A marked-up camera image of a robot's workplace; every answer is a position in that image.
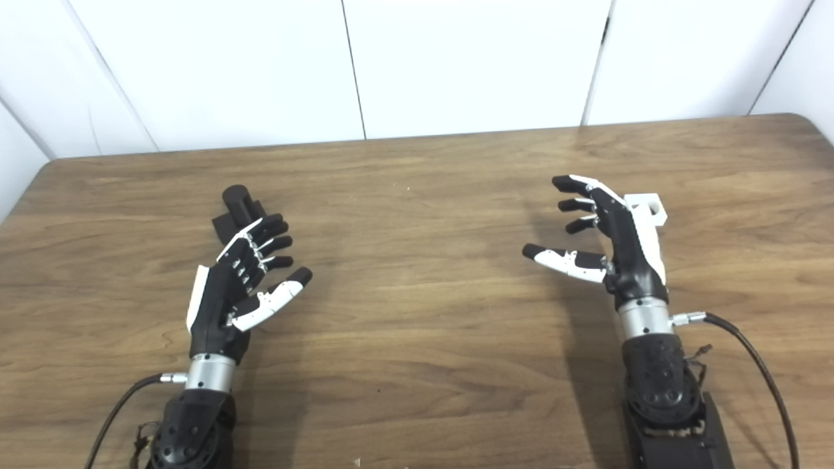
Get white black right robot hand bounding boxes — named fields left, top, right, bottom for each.
left=522, top=174, right=669, bottom=307

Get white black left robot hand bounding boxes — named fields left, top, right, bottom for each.
left=186, top=213, right=313, bottom=364

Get white square piece with hole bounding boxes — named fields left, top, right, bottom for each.
left=624, top=193, right=669, bottom=227

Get black peg with square base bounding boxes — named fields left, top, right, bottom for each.
left=212, top=185, right=268, bottom=245

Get thin right wrist wire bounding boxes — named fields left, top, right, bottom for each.
left=683, top=344, right=714, bottom=391

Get thin wrist wire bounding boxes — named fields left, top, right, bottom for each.
left=683, top=344, right=714, bottom=391
left=132, top=421, right=162, bottom=469

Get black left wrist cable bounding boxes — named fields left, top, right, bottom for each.
left=83, top=373, right=190, bottom=469

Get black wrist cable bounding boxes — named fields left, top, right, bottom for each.
left=671, top=311, right=801, bottom=469
left=83, top=373, right=190, bottom=469

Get thin left wrist wire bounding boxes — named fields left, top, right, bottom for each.
left=132, top=421, right=162, bottom=469

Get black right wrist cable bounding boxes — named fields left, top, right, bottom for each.
left=671, top=311, right=801, bottom=469

